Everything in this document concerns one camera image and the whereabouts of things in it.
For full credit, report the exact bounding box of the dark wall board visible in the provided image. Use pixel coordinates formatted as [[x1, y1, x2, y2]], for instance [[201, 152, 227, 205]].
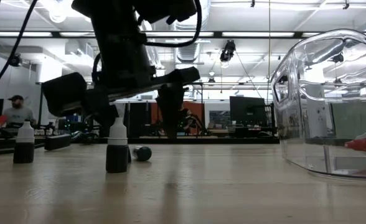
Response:
[[209, 110, 230, 125]]

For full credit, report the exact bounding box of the thin hanging cable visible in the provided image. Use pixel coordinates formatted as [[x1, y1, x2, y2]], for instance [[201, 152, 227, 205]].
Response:
[[267, 0, 272, 105]]

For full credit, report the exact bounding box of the small dark dropper bottle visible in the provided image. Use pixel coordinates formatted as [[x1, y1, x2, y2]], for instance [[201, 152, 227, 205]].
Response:
[[131, 145, 153, 162], [105, 117, 129, 174], [12, 120, 35, 164]]

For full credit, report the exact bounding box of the clear plastic bin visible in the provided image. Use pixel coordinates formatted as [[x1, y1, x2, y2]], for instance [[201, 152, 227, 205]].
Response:
[[270, 28, 366, 182]]

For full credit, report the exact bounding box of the black backdrop panel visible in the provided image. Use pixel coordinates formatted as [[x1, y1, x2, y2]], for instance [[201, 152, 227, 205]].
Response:
[[123, 101, 153, 138]]

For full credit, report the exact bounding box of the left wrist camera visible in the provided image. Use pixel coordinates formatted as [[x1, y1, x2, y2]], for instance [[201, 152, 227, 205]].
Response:
[[42, 72, 88, 118]]

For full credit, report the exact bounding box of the black overhead frame beam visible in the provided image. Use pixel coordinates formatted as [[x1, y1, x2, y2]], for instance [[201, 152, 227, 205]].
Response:
[[0, 30, 314, 40]]

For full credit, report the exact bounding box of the ribbed ceiling air duct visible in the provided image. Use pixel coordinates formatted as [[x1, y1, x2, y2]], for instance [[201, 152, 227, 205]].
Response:
[[176, 42, 199, 63]]

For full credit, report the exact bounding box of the orange backdrop panel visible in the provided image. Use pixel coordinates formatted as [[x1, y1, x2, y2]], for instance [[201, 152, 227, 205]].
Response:
[[151, 101, 204, 136]]

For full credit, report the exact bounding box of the red food coloring bottle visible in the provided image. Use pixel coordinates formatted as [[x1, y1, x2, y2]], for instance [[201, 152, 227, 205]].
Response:
[[344, 132, 366, 153]]

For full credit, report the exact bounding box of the black inline cable adapter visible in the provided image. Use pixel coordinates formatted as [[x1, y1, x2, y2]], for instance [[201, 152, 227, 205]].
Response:
[[44, 133, 73, 152]]

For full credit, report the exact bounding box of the black ceiling spotlight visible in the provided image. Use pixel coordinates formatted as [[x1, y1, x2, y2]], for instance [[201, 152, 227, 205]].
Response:
[[9, 53, 24, 68], [219, 39, 237, 63]]

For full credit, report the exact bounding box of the black background station frame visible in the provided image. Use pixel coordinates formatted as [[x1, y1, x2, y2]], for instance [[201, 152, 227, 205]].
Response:
[[182, 81, 205, 138]]

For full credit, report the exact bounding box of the black computer monitor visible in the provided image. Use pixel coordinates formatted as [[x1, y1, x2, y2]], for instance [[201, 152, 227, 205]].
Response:
[[228, 95, 266, 127]]

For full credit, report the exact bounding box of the black hanging cable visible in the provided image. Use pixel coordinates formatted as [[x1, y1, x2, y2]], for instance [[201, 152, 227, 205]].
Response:
[[0, 0, 39, 101]]

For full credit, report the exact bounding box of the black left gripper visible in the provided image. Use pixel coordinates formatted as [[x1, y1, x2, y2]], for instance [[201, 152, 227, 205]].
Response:
[[83, 15, 202, 139]]

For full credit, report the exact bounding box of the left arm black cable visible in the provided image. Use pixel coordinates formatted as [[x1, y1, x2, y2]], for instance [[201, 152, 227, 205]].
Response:
[[144, 0, 202, 48]]

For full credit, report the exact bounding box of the person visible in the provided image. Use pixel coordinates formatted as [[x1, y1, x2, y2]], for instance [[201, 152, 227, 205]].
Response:
[[1, 94, 38, 129], [176, 104, 199, 137]]

